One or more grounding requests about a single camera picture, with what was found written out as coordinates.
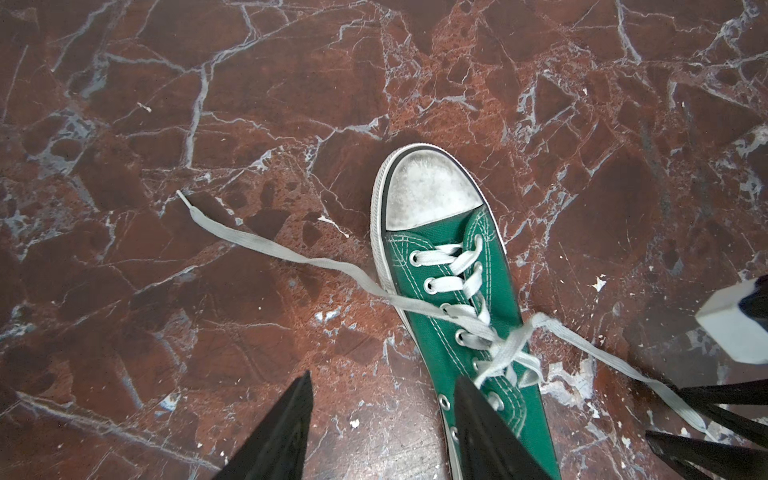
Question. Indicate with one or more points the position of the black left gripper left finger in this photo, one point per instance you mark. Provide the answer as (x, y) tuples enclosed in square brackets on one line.
[(276, 449)]

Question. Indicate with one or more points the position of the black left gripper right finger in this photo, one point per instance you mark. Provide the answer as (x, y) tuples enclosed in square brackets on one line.
[(488, 449)]

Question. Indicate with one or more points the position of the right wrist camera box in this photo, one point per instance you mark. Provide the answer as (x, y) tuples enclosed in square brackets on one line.
[(741, 336)]

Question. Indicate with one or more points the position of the white shoelace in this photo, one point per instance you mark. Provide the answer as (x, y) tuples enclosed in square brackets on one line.
[(504, 352)]

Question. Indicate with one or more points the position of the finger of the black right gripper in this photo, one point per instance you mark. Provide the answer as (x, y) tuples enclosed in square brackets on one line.
[(695, 459), (709, 400)]

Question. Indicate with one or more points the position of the green canvas sneaker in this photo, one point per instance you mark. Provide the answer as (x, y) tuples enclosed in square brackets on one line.
[(435, 239)]

